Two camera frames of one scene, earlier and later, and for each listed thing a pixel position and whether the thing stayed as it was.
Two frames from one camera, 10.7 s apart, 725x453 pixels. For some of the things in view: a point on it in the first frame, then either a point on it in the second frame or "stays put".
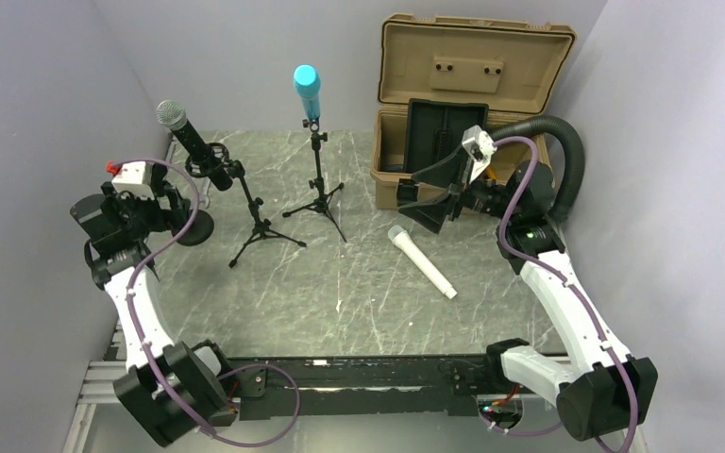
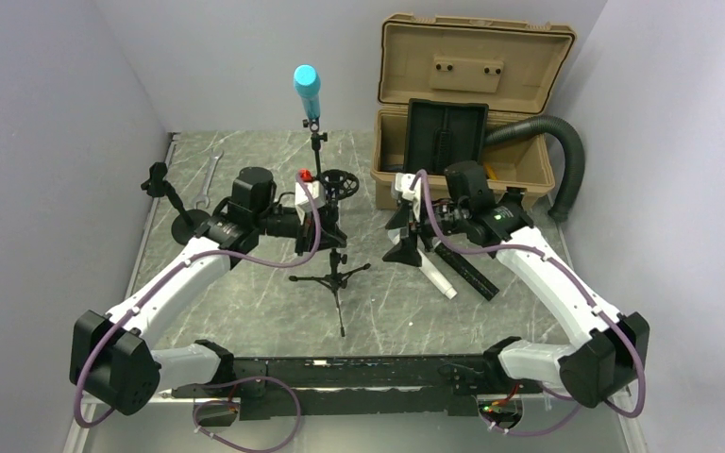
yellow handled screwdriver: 490,174 stays put
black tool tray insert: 435,127 stays put
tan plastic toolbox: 514,67 stays put
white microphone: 399,236 stays put
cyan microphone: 307,83 stays put
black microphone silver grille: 172,115 → 469,271
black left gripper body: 140,216 → 310,226
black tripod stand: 261,226 → 335,280
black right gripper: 431,213 → 405,252
